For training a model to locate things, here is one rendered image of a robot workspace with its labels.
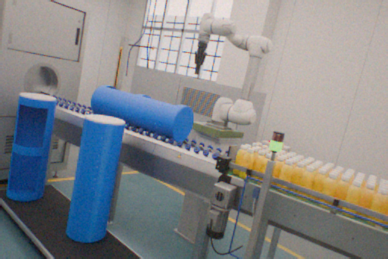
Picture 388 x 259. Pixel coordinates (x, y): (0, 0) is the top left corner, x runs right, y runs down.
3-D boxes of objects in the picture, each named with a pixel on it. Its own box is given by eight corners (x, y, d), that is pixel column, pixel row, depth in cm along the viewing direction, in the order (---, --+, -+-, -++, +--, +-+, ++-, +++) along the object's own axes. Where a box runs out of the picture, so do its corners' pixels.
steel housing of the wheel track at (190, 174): (51, 128, 349) (56, 96, 344) (233, 200, 242) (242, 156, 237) (26, 129, 324) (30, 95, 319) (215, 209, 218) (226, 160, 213)
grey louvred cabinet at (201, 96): (143, 151, 579) (158, 71, 558) (242, 198, 441) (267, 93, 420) (117, 152, 539) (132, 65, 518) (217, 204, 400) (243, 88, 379)
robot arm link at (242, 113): (233, 123, 295) (255, 128, 282) (225, 121, 281) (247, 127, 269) (255, 38, 286) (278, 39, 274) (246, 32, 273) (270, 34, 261)
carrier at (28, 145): (4, 188, 291) (7, 202, 268) (17, 92, 278) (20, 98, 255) (40, 188, 307) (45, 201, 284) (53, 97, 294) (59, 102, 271)
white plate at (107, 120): (115, 125, 218) (115, 126, 218) (130, 121, 245) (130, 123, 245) (77, 116, 222) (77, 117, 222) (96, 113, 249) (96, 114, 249)
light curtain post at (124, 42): (98, 198, 346) (125, 37, 322) (101, 200, 343) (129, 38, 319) (93, 199, 341) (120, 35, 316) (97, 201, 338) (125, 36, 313)
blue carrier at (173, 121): (111, 117, 302) (117, 87, 300) (189, 142, 259) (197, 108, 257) (86, 114, 278) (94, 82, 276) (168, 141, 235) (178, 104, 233)
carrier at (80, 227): (94, 247, 230) (111, 229, 258) (115, 126, 217) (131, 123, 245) (57, 236, 234) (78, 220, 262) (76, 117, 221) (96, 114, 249)
